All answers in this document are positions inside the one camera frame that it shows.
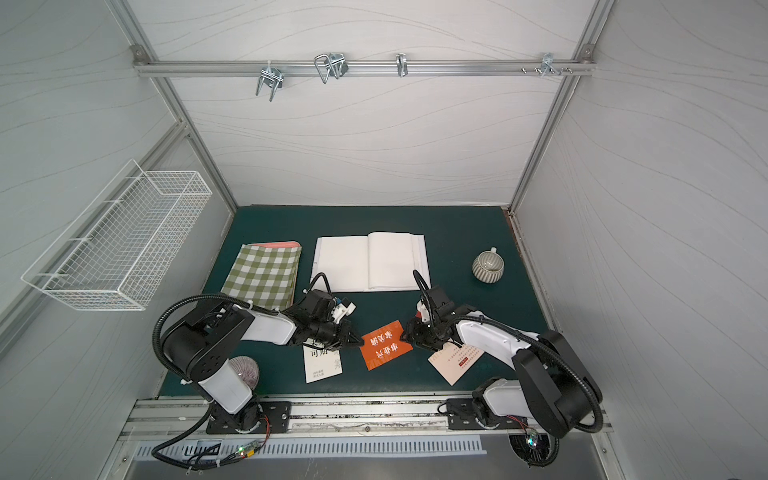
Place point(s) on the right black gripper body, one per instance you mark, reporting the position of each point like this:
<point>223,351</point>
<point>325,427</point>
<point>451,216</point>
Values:
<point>424,332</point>

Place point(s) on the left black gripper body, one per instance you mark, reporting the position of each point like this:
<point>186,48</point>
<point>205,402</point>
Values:
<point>336,330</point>

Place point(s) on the orange photo card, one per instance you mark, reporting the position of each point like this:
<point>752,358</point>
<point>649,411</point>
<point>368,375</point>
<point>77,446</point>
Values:
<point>384,345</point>

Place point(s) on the pale pink photo card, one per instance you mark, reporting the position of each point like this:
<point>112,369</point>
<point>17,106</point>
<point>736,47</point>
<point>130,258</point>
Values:
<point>452,361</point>

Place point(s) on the white photo album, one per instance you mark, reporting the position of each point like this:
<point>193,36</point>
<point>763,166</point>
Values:
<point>377,262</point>

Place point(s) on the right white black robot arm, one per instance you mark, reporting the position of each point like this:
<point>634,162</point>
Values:
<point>552,385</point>

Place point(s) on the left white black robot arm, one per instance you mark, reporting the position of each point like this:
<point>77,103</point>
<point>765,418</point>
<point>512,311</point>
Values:
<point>196,336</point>

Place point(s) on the white photo card black text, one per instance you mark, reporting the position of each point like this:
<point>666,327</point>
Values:
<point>321,364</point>

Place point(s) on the green checkered photo album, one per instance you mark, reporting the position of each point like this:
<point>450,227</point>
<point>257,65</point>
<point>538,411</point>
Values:
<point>265,274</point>

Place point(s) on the ribbed grey ceramic teapot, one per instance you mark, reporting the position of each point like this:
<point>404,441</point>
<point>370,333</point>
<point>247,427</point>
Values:
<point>488,267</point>

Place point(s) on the pink ribbed cup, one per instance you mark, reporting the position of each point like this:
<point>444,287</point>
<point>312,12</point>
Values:
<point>247,370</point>

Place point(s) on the white slotted vent strip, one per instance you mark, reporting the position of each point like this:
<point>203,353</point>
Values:
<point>330,447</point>

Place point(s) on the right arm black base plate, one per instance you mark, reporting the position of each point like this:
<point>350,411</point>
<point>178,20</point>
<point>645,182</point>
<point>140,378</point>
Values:
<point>464,414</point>

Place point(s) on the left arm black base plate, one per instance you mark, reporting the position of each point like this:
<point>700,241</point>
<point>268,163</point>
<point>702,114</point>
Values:
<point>270,414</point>

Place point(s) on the white wire basket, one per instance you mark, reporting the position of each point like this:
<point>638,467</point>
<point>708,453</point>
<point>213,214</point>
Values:
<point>114,255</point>

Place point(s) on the metal bracket with screws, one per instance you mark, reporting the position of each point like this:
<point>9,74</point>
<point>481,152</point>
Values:
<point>547,67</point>

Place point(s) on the horizontal aluminium rail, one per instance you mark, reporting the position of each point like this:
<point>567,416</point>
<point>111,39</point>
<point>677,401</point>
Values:
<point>357,68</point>

